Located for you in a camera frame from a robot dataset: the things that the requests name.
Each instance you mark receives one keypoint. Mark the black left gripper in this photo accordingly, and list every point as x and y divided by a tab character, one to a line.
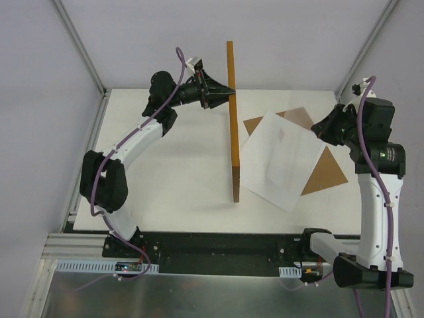
203	93

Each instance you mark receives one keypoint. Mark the aluminium corner post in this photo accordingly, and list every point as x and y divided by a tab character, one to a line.
78	44
373	35

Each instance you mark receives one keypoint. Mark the left aluminium corner post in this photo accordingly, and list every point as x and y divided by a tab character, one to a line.
78	44

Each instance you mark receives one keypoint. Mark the wooden picture frame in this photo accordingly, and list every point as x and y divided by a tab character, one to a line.
233	123

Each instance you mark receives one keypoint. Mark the white cable duct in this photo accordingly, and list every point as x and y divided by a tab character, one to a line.
105	267
290	272

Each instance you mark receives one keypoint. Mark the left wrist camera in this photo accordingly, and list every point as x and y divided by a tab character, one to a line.
194	64

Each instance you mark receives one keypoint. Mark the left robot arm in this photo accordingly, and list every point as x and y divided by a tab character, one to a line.
103	179

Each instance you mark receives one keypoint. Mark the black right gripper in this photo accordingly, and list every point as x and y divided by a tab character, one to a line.
333	126

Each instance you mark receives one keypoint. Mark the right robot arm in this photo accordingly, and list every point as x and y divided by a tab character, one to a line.
380	168

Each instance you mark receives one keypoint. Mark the aluminium front rail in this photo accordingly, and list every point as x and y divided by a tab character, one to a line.
132	246

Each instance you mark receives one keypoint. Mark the brown backing board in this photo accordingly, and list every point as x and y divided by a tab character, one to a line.
327	172

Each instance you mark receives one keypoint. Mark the right white cable duct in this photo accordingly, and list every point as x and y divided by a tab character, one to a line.
290	272

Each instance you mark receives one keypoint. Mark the right aluminium corner post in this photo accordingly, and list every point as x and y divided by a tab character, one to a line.
373	35

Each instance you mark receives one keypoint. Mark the left white cable duct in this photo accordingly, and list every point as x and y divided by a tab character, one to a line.
105	267

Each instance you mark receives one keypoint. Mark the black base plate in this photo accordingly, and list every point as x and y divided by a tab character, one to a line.
256	266

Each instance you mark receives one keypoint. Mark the white photo paper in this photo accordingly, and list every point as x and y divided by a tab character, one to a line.
277	160

